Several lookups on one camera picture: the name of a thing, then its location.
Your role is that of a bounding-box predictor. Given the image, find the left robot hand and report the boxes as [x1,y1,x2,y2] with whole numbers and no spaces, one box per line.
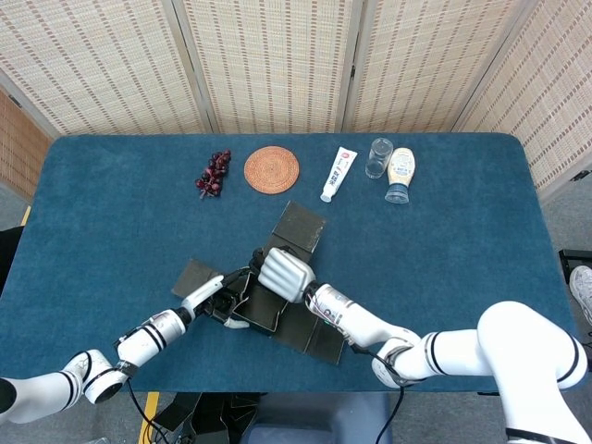
[179,265,254,330]

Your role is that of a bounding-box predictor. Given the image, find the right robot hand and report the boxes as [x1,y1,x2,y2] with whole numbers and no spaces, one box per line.
[249,247,318,304]

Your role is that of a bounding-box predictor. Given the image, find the black cardboard box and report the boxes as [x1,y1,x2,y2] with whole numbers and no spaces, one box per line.
[170,200,347,366]

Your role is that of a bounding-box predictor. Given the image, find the blue carpeted table surface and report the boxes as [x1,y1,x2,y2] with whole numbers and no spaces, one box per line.
[0,132,589,394]

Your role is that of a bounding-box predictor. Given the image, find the round woven orange coaster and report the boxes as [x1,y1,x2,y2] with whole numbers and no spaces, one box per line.
[243,145,302,194]

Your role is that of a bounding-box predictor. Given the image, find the white toothpaste tube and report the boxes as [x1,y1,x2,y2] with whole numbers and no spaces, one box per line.
[319,146,361,204]

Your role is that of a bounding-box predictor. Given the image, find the dark red grape bunch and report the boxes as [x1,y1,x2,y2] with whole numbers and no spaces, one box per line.
[193,149,232,200]

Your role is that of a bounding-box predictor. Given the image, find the black cartons on floor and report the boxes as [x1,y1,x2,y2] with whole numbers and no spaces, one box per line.
[152,391,269,444]

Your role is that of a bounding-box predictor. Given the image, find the clear drinking glass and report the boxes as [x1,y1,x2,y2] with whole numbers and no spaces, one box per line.
[364,137,394,180]

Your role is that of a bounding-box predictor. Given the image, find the blue grey seat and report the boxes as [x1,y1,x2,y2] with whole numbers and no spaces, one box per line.
[240,392,393,444]

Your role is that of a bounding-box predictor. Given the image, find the cream squeeze sauce bottle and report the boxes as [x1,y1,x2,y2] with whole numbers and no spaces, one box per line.
[384,146,416,204]

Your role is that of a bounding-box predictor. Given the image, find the black furniture piece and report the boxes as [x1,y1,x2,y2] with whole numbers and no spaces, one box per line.
[0,226,24,297]

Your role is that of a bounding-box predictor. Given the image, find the beige woven folding screen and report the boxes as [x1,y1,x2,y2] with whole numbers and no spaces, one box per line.
[0,0,592,195]

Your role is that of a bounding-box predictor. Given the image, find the brown woven screen panel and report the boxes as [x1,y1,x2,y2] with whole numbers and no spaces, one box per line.
[0,87,53,201]

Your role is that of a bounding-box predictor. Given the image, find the white sneaker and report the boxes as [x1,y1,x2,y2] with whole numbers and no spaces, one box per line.
[568,265,592,327]

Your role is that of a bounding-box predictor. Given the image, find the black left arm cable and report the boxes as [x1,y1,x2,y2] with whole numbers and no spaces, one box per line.
[115,337,161,444]

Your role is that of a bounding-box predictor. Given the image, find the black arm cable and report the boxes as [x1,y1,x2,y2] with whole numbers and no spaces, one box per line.
[115,337,161,444]
[349,339,420,444]

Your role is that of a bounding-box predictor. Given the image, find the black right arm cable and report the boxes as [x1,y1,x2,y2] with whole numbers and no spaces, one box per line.
[349,339,420,444]

